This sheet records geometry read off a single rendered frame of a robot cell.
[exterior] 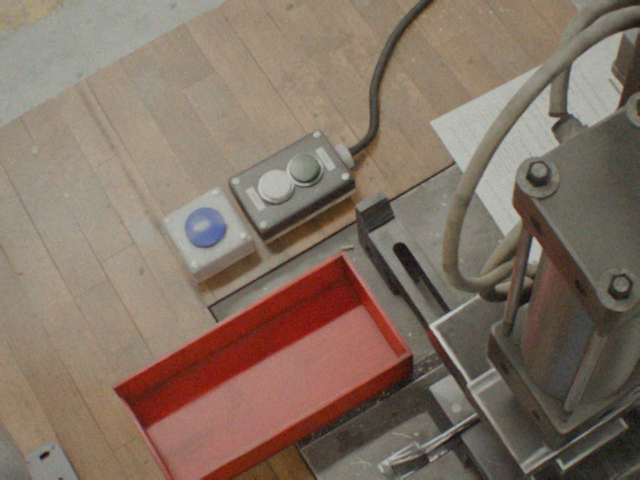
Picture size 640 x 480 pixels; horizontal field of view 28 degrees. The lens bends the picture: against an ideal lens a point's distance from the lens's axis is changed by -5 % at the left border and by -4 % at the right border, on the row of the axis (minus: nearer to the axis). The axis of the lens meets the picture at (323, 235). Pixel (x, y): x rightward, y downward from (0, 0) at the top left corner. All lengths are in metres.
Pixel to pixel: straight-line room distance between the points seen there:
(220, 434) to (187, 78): 0.38
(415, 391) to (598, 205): 0.62
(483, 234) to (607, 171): 0.65
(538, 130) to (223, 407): 0.42
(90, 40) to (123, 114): 1.15
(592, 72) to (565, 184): 0.74
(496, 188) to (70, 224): 0.43
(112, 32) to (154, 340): 1.32
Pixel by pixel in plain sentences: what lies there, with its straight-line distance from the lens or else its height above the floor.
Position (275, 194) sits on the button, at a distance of 1.28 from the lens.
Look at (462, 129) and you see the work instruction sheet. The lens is 1.34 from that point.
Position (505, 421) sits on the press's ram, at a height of 1.18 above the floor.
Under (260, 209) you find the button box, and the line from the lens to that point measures 1.28.
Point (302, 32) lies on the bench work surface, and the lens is 1.41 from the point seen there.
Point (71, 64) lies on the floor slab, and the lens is 2.51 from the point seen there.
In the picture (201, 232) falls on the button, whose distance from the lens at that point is 1.27.
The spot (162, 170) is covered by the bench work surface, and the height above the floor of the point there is 0.90.
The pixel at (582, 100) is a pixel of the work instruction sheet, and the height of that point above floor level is 0.90.
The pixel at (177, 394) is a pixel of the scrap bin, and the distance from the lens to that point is 1.26.
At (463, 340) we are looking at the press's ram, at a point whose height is 1.14.
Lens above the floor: 2.10
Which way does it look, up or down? 67 degrees down
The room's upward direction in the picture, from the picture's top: 9 degrees counter-clockwise
